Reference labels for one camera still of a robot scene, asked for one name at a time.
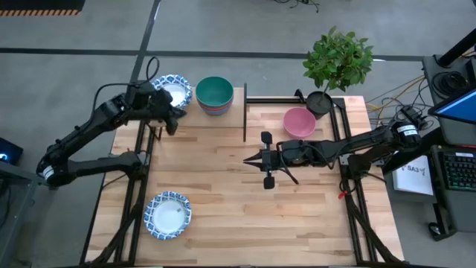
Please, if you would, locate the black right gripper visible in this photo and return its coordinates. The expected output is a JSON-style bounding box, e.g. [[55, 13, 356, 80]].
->
[[243, 130, 284, 190]]

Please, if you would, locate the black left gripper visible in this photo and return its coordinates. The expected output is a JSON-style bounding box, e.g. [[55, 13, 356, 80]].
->
[[147, 87, 188, 137]]

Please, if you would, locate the blue white patterned paper plate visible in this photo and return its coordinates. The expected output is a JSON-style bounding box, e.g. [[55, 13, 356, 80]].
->
[[143, 191, 193, 241], [151, 73, 194, 111]]

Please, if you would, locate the blue plastic bowl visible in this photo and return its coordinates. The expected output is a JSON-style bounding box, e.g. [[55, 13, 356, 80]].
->
[[196, 98, 234, 117]]

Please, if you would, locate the red plastic bowl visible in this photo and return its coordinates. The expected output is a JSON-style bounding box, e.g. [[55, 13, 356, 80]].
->
[[197, 99, 234, 112]]

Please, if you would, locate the green plastic bowl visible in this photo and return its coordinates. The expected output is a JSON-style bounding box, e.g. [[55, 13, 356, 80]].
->
[[194, 75, 235, 109]]

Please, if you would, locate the pink plastic bowl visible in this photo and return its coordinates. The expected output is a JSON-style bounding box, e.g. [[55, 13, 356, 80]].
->
[[282, 106, 318, 140]]

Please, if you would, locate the black plant pot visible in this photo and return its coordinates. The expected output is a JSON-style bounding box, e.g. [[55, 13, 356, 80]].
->
[[305, 90, 335, 121]]

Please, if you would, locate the green leafy plant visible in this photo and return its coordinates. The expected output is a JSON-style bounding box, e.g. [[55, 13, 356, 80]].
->
[[301, 25, 375, 94]]

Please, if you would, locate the white paper sheet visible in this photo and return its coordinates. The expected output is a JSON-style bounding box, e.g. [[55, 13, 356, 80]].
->
[[391, 155, 435, 197]]

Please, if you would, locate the black power adapter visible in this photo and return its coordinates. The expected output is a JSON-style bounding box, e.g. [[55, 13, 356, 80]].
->
[[399, 105, 429, 128]]

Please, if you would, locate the black device with blue light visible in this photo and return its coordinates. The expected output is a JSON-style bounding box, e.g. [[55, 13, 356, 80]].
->
[[0, 136, 25, 167]]

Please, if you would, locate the black mat with hazard stripe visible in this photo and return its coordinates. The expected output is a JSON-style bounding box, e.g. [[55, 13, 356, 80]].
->
[[0, 0, 87, 17]]

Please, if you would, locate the grey metal stand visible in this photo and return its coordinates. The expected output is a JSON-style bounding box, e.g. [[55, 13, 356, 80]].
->
[[0, 159, 40, 268]]

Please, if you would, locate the black keyboard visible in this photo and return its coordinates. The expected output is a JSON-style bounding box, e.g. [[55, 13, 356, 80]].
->
[[440, 150, 476, 194]]

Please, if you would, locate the laptop with blue screen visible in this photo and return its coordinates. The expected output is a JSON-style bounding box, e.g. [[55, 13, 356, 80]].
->
[[427, 86, 476, 126]]

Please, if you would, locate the grey equipment cart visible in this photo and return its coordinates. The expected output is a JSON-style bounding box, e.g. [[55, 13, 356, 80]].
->
[[421, 54, 476, 234]]

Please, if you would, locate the black pole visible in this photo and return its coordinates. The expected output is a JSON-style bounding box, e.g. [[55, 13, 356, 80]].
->
[[437, 28, 476, 68]]

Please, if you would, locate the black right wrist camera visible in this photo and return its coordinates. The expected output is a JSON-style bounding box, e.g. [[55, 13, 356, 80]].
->
[[282, 138, 312, 167]]

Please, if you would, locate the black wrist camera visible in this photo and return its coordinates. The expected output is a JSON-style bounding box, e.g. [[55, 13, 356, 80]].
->
[[125, 80, 156, 111], [282, 138, 312, 167]]

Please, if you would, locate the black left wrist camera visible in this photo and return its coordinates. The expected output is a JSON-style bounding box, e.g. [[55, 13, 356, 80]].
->
[[125, 80, 156, 111]]

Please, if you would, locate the black aluminium extrusion frame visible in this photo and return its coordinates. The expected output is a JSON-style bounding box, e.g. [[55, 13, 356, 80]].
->
[[245, 95, 408, 267], [83, 121, 158, 267]]

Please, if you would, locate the coiled black cable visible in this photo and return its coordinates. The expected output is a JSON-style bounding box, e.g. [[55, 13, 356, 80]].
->
[[432, 69, 468, 98]]

